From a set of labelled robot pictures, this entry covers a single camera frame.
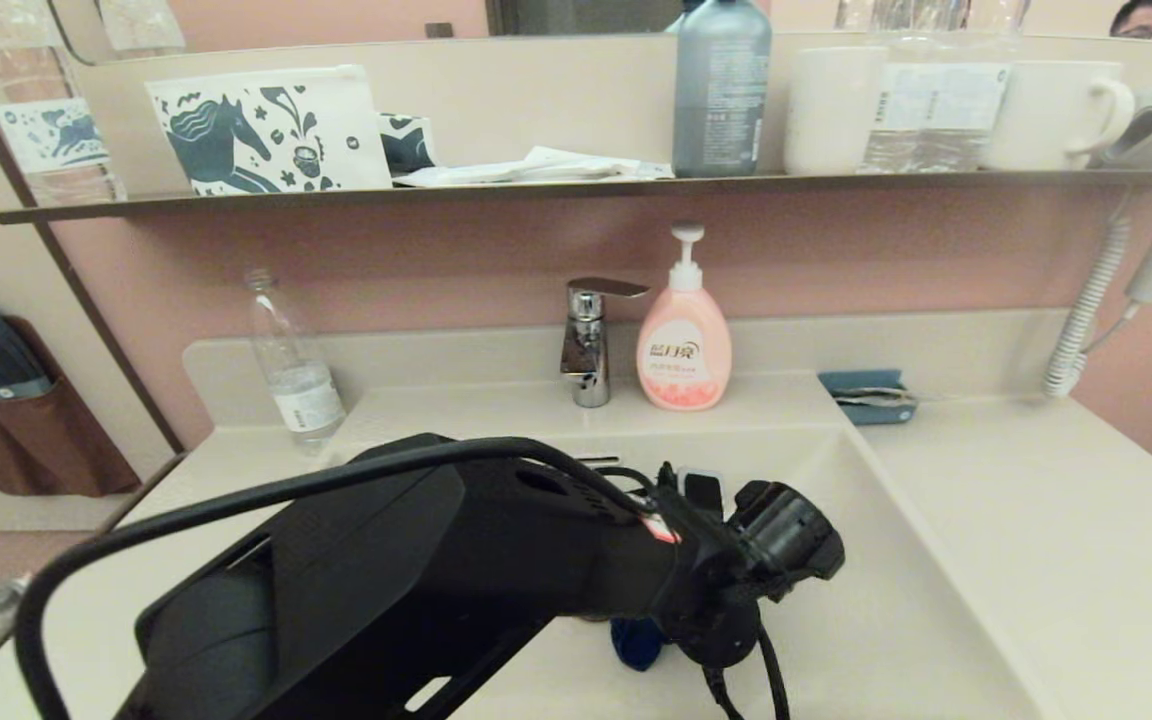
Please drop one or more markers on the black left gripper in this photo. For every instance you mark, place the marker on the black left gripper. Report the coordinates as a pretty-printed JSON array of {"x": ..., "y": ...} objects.
[{"x": 721, "y": 635}]

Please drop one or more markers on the dark blue cloth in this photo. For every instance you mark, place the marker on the dark blue cloth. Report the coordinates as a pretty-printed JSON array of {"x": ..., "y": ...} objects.
[{"x": 636, "y": 642}]

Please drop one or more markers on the chrome sink faucet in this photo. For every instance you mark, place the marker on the chrome sink faucet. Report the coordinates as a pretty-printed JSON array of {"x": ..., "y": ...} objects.
[{"x": 588, "y": 360}]

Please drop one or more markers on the small clear plastic water bottle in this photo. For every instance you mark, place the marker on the small clear plastic water bottle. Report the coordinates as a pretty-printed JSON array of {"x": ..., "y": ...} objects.
[{"x": 304, "y": 395}]

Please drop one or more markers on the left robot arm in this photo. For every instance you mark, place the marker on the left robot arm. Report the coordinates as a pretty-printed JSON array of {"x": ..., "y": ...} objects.
[{"x": 436, "y": 570}]

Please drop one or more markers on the beige wash basin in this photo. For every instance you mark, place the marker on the beige wash basin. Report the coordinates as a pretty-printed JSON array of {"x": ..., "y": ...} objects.
[{"x": 886, "y": 600}]

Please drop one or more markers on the blue small package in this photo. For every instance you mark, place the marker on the blue small package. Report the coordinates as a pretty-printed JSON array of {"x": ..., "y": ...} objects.
[{"x": 876, "y": 419}]

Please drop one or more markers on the silver wrapped amenity packet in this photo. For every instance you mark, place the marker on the silver wrapped amenity packet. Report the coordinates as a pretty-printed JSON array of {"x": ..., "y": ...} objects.
[{"x": 876, "y": 398}]

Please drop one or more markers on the pink pump soap bottle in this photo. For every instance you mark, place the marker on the pink pump soap bottle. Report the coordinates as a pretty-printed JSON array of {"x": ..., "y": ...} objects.
[{"x": 684, "y": 350}]

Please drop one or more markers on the white paper packets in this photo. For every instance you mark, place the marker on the white paper packets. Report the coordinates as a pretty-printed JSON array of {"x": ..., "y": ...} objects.
[{"x": 546, "y": 166}]

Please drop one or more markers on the grey plastic bottle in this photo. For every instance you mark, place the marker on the grey plastic bottle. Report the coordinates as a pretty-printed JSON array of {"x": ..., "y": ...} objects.
[{"x": 721, "y": 100}]

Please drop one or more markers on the clear water bottle white label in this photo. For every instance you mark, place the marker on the clear water bottle white label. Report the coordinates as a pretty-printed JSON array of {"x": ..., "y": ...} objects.
[{"x": 936, "y": 110}]

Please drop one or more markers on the small blue print pouch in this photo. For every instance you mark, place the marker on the small blue print pouch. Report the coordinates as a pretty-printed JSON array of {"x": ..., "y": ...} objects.
[{"x": 406, "y": 144}]

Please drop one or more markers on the large horse print pouch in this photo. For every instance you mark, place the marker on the large horse print pouch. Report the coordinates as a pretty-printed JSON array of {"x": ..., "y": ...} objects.
[{"x": 236, "y": 135}]

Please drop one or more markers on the clear bottle with grey cap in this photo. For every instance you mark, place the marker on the clear bottle with grey cap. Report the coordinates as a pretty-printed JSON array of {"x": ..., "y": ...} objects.
[{"x": 4, "y": 606}]

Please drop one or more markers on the person's head with dark hair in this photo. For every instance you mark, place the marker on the person's head with dark hair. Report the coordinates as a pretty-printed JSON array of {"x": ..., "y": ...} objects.
[{"x": 1151, "y": 20}]

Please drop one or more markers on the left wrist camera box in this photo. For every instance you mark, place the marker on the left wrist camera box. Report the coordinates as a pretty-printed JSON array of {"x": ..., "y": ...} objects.
[{"x": 704, "y": 495}]

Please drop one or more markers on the dark metal wall shelf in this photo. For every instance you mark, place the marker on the dark metal wall shelf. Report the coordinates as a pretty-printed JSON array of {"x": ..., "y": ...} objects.
[{"x": 536, "y": 190}]

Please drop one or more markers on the wall mirror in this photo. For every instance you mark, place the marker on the wall mirror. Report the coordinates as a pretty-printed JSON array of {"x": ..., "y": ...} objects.
[{"x": 336, "y": 20}]

